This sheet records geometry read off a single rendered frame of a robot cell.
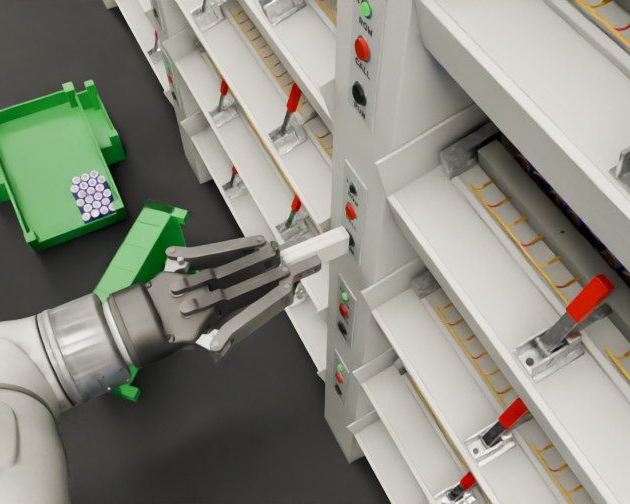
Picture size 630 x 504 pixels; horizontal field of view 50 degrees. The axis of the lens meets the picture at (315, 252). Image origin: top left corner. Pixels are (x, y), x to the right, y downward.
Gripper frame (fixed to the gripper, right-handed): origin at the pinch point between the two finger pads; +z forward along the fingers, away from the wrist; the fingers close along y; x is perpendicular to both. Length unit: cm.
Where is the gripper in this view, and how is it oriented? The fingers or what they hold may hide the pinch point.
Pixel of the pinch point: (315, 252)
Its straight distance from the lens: 68.2
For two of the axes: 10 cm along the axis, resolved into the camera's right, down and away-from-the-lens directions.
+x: 0.0, -5.6, -8.3
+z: 8.9, -3.7, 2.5
